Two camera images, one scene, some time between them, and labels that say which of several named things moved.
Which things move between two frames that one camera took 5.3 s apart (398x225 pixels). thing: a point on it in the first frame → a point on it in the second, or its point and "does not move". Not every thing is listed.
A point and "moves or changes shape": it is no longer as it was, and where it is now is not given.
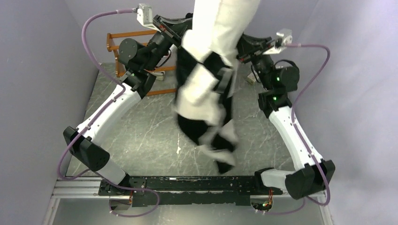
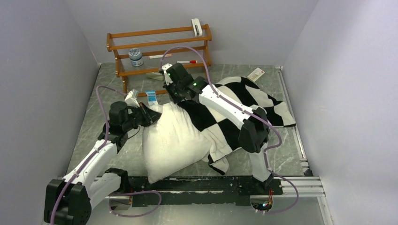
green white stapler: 159,75 does not move
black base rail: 187,191 does not move
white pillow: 216,26 → 172,143
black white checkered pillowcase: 205,87 moves or changes shape
